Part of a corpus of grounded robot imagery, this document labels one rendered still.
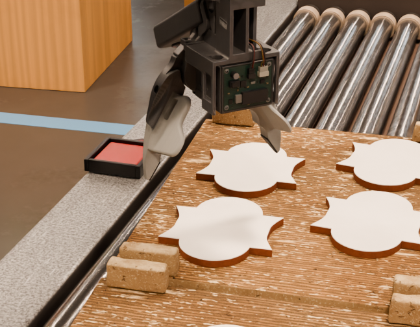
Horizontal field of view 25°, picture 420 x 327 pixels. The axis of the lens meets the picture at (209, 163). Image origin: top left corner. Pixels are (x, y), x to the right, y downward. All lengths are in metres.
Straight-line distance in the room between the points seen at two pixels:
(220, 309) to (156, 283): 0.07
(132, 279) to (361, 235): 0.25
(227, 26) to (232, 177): 0.30
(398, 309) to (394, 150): 0.37
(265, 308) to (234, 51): 0.24
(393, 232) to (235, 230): 0.17
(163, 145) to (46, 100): 3.11
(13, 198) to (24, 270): 2.20
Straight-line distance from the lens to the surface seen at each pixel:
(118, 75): 4.26
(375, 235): 1.00
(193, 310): 0.89
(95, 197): 1.14
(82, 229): 1.07
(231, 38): 0.86
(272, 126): 0.98
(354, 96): 1.46
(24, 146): 3.58
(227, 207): 1.04
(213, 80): 0.86
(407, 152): 1.20
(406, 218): 1.04
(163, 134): 0.92
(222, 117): 1.28
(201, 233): 0.99
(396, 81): 1.54
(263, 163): 1.15
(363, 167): 1.15
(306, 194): 1.10
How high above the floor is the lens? 1.43
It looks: 25 degrees down
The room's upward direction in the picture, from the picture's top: straight up
